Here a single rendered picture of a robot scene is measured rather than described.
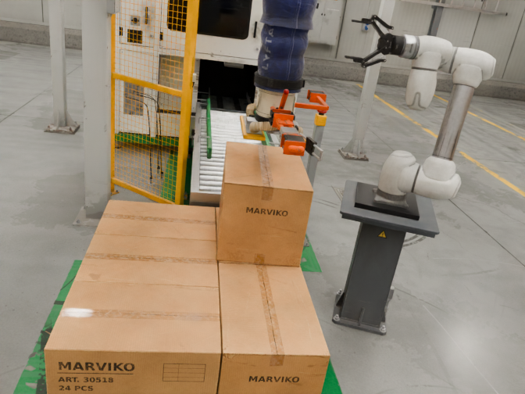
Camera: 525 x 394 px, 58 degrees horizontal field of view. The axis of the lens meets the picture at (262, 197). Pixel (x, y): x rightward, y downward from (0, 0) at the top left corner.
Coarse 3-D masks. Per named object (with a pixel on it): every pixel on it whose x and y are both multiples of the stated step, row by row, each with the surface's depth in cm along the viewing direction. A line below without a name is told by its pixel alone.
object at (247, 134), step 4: (240, 116) 237; (244, 116) 235; (252, 116) 229; (240, 120) 234; (244, 120) 229; (244, 124) 224; (248, 124) 223; (244, 128) 218; (248, 128) 217; (244, 132) 212; (248, 132) 211; (260, 132) 213; (244, 136) 209; (248, 136) 209; (252, 136) 209; (256, 136) 209; (260, 136) 210; (264, 136) 210; (260, 140) 210; (264, 140) 210
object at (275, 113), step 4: (272, 112) 196; (276, 112) 201; (280, 112) 201; (284, 112) 201; (288, 112) 201; (292, 112) 201; (272, 116) 195; (276, 116) 194; (280, 116) 194; (284, 116) 194; (288, 116) 194; (292, 116) 194; (272, 120) 197; (292, 120) 195; (272, 124) 196; (276, 124) 195
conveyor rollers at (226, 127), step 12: (204, 120) 445; (216, 120) 447; (228, 120) 456; (204, 132) 412; (216, 132) 414; (228, 132) 416; (240, 132) 425; (204, 144) 380; (216, 144) 382; (204, 156) 355; (216, 156) 357; (204, 168) 331; (216, 168) 332; (204, 180) 315; (216, 180) 316
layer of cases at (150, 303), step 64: (128, 256) 215; (192, 256) 223; (64, 320) 172; (128, 320) 176; (192, 320) 181; (256, 320) 186; (64, 384) 165; (128, 384) 168; (192, 384) 172; (256, 384) 175; (320, 384) 179
